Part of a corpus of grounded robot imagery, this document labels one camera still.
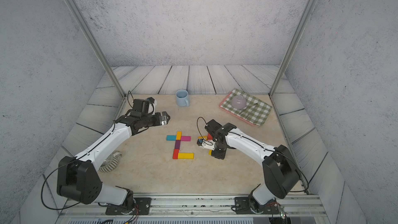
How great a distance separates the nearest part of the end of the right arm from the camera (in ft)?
1.99

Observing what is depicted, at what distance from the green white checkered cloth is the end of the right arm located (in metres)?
0.40

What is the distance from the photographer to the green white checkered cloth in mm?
1066
